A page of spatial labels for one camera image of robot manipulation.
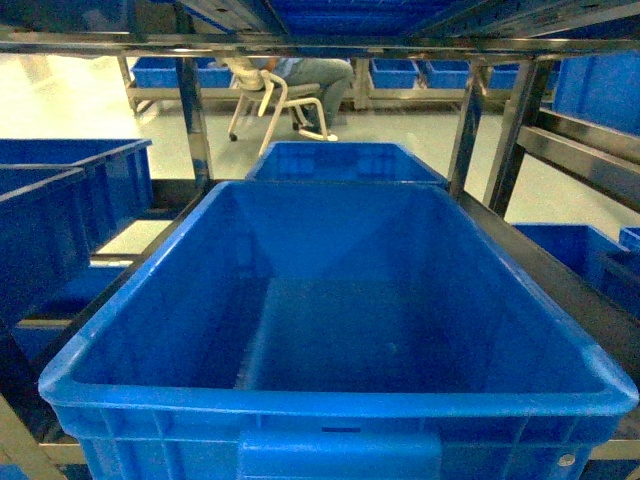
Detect right lower blue crate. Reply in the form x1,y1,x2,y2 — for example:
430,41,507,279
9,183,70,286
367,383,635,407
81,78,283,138
513,223,629,290

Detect seated person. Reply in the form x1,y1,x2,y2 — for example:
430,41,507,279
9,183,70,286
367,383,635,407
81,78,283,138
221,57,354,141

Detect far right blue crate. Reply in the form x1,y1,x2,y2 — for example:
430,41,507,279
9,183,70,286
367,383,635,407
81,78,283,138
552,51,639,135

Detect beige chair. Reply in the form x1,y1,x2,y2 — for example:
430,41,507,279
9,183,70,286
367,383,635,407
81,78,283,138
227,64,338,156

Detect left rear blue crate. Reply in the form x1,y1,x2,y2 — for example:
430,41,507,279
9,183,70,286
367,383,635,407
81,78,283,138
1,139,153,252

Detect left front blue crate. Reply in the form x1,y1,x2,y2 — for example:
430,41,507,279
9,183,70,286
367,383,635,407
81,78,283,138
1,166,90,328

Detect metal shelf frame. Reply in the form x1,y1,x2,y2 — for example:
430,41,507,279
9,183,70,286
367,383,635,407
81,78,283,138
0,0,640,480

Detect large blue shelf crate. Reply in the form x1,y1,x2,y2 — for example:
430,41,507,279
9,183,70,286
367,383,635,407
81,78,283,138
39,181,638,479

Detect blue crate behind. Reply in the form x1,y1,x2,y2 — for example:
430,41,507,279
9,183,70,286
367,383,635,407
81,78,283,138
245,141,447,188

